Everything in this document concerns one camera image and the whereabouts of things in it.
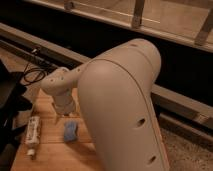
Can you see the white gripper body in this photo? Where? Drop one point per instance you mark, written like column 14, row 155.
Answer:
column 64, row 103

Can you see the light blue sponge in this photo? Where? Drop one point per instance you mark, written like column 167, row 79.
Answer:
column 70, row 131

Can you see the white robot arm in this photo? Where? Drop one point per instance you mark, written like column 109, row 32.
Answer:
column 113, row 91

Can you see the white tube with cap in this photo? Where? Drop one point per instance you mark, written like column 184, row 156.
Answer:
column 32, row 138

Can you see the black chair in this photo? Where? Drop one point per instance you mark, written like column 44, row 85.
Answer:
column 12, row 102

